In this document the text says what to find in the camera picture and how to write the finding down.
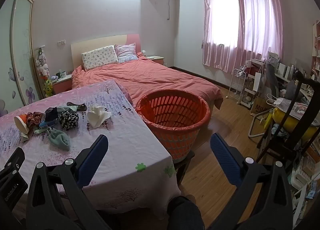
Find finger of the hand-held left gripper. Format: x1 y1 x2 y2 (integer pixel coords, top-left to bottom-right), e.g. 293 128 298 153
0 147 26 177

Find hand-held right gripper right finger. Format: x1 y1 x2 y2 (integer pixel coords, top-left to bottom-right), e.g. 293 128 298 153
210 133 293 230

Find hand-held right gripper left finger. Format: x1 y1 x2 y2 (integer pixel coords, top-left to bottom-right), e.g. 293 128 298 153
26 134 109 230

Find white orange cup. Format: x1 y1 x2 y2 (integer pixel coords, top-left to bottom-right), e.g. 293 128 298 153
14 114 32 133

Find green cloth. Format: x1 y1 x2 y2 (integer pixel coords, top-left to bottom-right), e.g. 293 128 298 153
46 127 71 151

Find white tissue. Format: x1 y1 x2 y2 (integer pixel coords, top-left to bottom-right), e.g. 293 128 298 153
86 103 112 128

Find brown scrunchie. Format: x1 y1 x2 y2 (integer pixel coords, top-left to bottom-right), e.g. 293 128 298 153
26 111 45 128

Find black white dotted sock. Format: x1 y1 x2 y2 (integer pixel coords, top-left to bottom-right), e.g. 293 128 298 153
58 110 80 131

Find blue white packet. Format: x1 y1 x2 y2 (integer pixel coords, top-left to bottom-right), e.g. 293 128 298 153
39 118 60 129

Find dark brown wrapper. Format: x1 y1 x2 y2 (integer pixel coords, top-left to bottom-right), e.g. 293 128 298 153
66 101 88 112

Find teal packet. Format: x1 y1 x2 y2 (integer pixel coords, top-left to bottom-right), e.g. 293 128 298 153
59 105 78 113

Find dark patchwork cloth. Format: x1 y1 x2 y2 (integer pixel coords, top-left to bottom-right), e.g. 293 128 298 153
44 107 60 121

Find orange plastic basket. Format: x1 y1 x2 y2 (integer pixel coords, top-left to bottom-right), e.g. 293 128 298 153
135 89 211 162

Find pink floral tablecloth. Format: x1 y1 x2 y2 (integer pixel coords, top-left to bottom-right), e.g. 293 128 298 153
0 80 182 220

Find brown paper bag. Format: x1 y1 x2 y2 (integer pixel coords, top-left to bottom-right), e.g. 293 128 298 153
251 96 269 115

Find yellow bag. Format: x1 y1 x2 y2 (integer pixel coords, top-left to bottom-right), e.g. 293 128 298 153
271 107 318 140

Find person's leg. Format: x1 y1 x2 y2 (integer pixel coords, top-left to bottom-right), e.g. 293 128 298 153
167 195 204 230

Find white trolley shelf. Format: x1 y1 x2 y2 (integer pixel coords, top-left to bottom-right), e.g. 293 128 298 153
240 60 266 108

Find pink nightstand with mug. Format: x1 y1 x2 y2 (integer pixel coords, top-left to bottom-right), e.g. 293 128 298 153
51 73 73 94

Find yellow green plush toy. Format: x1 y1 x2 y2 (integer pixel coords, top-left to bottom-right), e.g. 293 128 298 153
44 78 54 98

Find hanging plush toys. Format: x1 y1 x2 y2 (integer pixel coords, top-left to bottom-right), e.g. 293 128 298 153
35 46 50 78

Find white floral pillow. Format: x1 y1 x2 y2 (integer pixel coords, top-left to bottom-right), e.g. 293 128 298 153
81 46 119 71

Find bed with coral duvet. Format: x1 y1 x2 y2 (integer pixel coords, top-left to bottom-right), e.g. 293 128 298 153
71 56 224 110

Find cluttered desk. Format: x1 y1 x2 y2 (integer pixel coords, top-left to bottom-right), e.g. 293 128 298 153
265 51 320 106

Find pink striped pillow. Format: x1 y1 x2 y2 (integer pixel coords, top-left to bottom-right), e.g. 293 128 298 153
114 43 138 63

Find dark wooden chair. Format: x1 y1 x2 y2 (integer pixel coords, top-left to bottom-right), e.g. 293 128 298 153
256 70 320 163

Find floral sliding wardrobe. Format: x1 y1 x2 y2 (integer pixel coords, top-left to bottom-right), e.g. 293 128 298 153
0 0 42 118

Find beige pink headboard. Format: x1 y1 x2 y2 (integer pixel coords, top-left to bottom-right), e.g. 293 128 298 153
71 34 141 70

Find pink curtain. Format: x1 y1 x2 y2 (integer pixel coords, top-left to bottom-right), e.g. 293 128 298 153
201 0 284 73

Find white metal frame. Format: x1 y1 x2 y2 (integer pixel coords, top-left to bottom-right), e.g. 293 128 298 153
247 113 268 141

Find white wire rack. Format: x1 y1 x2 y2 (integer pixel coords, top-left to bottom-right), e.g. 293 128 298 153
229 67 248 98

